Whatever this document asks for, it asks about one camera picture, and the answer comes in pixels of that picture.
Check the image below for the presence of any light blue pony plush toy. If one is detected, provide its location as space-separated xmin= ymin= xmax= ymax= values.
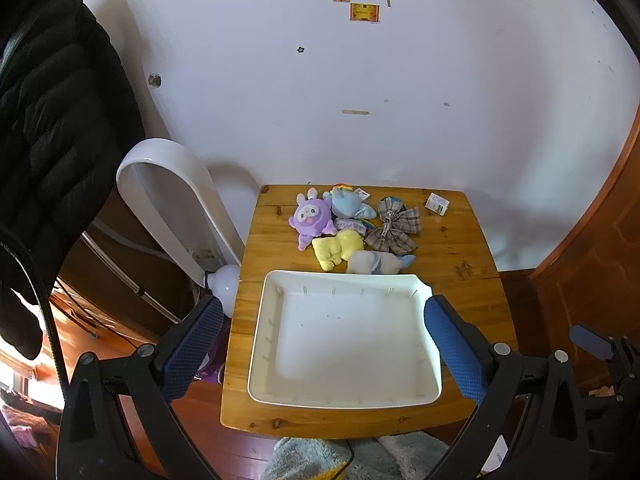
xmin=322 ymin=185 xmax=377 ymax=221

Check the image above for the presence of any white plastic tray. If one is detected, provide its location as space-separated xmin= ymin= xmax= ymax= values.
xmin=247 ymin=269 xmax=443 ymax=409

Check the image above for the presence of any yellow plush toy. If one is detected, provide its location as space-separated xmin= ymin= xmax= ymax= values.
xmin=312 ymin=228 xmax=367 ymax=272

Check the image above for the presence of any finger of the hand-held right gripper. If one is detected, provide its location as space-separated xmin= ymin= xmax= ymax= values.
xmin=570 ymin=324 xmax=626 ymax=361

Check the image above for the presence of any grey fluffy rug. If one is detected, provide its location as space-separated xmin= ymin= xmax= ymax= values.
xmin=262 ymin=432 xmax=451 ymax=480

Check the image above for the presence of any grey plaid bow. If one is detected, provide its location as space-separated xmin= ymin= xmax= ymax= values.
xmin=364 ymin=197 xmax=423 ymax=255

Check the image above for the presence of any purple bunny plush toy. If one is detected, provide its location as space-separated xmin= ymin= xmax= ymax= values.
xmin=289 ymin=187 xmax=337 ymax=252

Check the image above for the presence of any white oval loop fan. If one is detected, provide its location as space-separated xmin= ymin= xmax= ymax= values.
xmin=116 ymin=138 xmax=246 ymax=281

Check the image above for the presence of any white and blue plush toy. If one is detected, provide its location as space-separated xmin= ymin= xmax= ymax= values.
xmin=346 ymin=250 xmax=417 ymax=276

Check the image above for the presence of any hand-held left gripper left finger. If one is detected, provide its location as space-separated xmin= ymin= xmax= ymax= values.
xmin=57 ymin=294 xmax=226 ymax=480

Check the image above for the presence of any orange rectangular wall sticker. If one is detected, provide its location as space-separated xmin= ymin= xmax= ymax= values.
xmin=349 ymin=2 xmax=381 ymax=24

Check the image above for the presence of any white paper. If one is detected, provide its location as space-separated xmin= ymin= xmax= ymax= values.
xmin=482 ymin=435 xmax=508 ymax=476

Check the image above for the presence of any black puffer jacket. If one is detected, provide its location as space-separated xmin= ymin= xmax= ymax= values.
xmin=0 ymin=0 xmax=146 ymax=361

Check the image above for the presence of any white round lamp bulb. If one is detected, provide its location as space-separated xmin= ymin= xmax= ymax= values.
xmin=202 ymin=265 xmax=242 ymax=318

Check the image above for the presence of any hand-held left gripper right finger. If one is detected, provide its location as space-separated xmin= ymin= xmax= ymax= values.
xmin=424 ymin=294 xmax=593 ymax=480

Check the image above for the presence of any wooden door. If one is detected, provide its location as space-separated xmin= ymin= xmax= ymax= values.
xmin=500 ymin=105 xmax=640 ymax=396

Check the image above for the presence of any black flexible hose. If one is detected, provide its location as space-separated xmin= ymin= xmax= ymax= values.
xmin=0 ymin=222 xmax=68 ymax=406

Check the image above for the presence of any purple bag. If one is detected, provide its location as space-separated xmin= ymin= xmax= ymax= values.
xmin=197 ymin=340 xmax=228 ymax=386

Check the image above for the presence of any thin black cable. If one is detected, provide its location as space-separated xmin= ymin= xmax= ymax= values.
xmin=330 ymin=440 xmax=357 ymax=480

